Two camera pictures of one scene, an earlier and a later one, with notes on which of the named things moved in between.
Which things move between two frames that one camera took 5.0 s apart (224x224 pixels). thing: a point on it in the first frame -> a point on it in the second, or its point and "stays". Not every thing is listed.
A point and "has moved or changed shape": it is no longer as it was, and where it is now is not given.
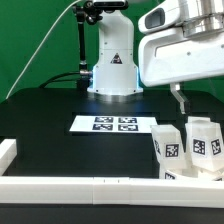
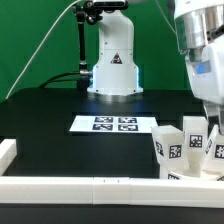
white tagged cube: [205, 143] has moved or changed shape
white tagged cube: [169, 147] stays
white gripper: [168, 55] -> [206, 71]
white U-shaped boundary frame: [99, 190] stays
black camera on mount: [111, 5] stays
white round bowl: [217, 175] stays
